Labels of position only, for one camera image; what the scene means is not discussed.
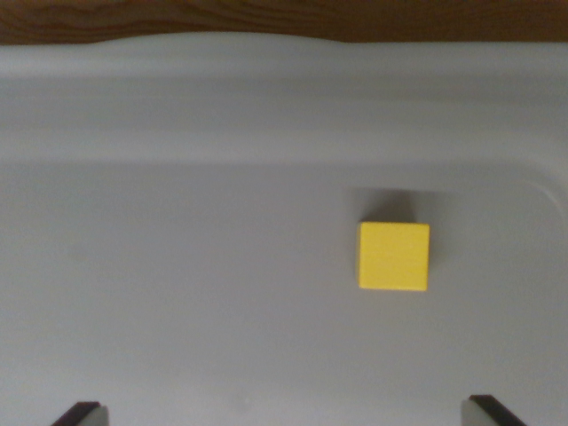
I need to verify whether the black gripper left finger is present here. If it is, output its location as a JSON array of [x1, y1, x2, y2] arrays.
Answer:
[[51, 401, 109, 426]]

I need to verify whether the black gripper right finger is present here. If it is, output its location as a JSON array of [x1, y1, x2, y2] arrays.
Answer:
[[461, 394, 529, 426]]

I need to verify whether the yellow wooden cube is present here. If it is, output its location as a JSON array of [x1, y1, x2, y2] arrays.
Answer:
[[356, 221, 431, 293]]

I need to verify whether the white plastic tray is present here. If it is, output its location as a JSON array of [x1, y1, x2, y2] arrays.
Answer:
[[0, 31, 568, 426]]

